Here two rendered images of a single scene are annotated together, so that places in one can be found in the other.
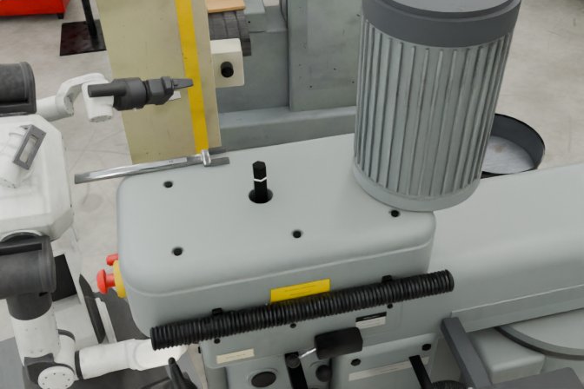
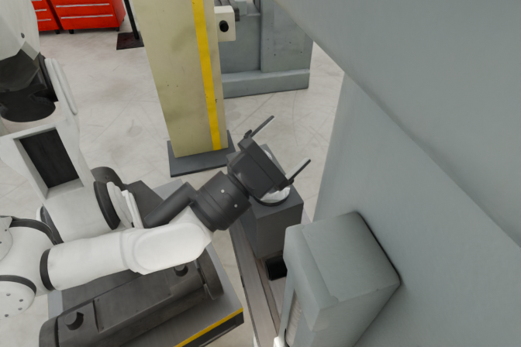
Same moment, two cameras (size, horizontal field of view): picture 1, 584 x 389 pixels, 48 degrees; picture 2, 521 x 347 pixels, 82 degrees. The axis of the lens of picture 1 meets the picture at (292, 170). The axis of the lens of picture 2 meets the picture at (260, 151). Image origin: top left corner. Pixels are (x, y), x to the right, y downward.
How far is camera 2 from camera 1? 1.12 m
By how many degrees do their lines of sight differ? 4
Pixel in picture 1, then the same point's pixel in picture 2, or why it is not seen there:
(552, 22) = not seen: hidden behind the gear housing
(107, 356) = (92, 255)
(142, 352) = (144, 247)
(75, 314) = (78, 199)
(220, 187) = not seen: outside the picture
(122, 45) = not seen: outside the picture
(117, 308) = (145, 196)
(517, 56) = not seen: hidden behind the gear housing
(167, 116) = (181, 55)
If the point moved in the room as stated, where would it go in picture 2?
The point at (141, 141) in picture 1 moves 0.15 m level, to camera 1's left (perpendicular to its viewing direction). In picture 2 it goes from (163, 76) to (138, 77)
